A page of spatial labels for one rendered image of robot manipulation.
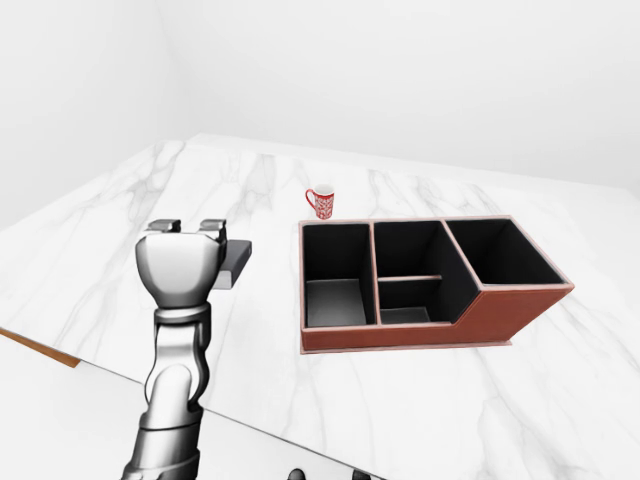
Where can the red and white patterned mug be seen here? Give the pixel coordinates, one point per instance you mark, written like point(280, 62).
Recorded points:
point(322, 201)

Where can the brown wooden strip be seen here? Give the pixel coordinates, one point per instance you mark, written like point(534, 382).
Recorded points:
point(42, 348)

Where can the small dark rounded shape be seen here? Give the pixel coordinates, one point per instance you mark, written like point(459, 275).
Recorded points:
point(296, 475)

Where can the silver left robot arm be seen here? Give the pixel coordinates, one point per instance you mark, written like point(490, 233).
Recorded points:
point(167, 400)

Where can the red-brown desk caddy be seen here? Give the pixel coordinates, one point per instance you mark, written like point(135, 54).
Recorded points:
point(425, 290)

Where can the grey book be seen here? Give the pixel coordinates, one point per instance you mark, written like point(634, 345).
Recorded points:
point(235, 260)

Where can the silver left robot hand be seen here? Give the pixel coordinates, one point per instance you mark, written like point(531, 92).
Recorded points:
point(175, 270)

